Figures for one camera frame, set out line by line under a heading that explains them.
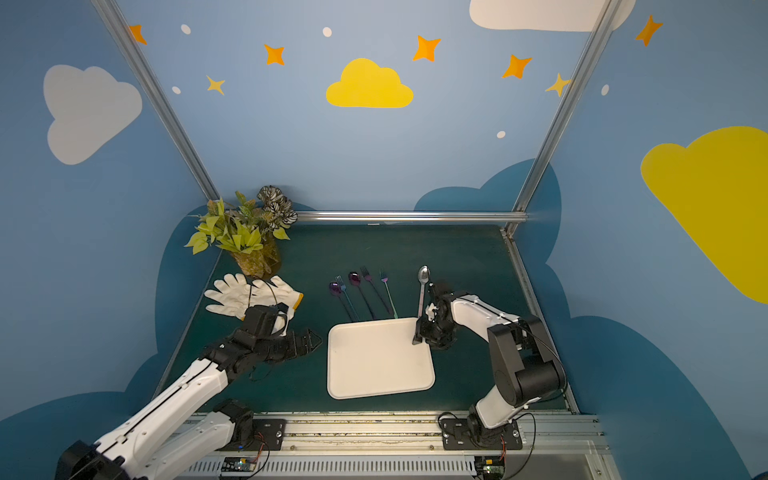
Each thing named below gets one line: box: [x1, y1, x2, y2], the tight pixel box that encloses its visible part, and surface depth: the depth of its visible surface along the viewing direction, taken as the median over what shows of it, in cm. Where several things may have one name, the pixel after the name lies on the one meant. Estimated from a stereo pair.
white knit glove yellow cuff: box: [234, 273, 304, 335], surface depth 103 cm
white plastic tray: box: [327, 317, 436, 400], surface depth 88 cm
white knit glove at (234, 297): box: [204, 273, 251, 321], surface depth 103 cm
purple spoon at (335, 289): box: [329, 281, 355, 323], surface depth 103 cm
